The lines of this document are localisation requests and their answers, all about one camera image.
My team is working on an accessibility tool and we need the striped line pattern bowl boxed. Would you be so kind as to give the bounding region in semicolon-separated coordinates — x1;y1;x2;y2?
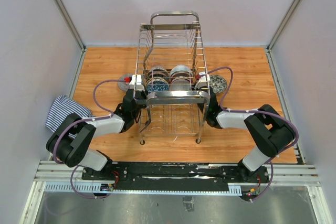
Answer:
118;73;132;92

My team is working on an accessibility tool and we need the black floral red bowl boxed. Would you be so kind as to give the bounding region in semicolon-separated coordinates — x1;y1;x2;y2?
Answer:
209;74;227;94

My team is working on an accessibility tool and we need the blue triangle pattern bowl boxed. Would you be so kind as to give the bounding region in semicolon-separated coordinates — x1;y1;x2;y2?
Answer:
146;81;170;93

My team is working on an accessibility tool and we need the yellow rim leaf bowl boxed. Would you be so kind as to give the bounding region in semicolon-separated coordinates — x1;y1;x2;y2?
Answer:
147;77;168;83

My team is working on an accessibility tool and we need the black dotted hexagon bowl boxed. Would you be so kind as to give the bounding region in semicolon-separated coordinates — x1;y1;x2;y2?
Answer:
169;81;191;91

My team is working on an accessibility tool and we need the red ikat pattern bowl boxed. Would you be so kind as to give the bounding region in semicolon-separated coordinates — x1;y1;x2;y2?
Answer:
171;76;193;84

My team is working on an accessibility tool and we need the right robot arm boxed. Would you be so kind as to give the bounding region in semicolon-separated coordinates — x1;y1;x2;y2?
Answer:
206;89;299;182

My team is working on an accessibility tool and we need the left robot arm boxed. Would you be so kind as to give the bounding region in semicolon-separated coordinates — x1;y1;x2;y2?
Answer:
46;89;148;180

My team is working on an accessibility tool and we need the black leaf coral bowl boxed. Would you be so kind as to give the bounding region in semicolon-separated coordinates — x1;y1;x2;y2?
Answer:
147;71;169;79

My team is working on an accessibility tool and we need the red geometric pattern bowl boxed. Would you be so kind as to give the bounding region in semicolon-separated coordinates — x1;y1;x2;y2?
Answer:
170;71;193;79

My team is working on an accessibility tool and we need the brown diamond pattern bowl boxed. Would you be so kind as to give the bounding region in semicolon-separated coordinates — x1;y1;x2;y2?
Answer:
149;65;167;74

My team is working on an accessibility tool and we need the plain white bowl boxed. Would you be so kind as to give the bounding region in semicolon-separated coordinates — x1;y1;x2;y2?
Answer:
170;65;191;75

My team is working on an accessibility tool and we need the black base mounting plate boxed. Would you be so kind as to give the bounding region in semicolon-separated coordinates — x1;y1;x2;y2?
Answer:
81;162;269;185

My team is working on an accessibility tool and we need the blue striped cloth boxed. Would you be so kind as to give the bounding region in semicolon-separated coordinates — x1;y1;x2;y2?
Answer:
45;95;93;133

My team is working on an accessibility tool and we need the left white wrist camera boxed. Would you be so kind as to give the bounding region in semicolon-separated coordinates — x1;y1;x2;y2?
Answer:
129;74;145;91

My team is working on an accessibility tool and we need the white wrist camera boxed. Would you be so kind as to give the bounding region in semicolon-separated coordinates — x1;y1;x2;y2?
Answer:
195;72;210;90
129;74;145;91

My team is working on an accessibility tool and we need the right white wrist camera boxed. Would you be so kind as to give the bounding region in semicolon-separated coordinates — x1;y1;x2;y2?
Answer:
195;72;210;90

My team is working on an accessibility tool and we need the silver wire dish rack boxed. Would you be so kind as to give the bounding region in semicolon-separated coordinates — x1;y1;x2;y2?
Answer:
135;10;210;145

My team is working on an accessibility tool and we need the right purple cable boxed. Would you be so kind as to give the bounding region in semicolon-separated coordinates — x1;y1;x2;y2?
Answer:
198;66;300;204

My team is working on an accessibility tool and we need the grey slotted cable duct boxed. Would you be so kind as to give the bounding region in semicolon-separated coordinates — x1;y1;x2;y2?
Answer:
45;181;242;196

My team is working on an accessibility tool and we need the aluminium frame rail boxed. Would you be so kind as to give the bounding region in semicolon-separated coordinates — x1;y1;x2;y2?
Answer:
38;0;87;51

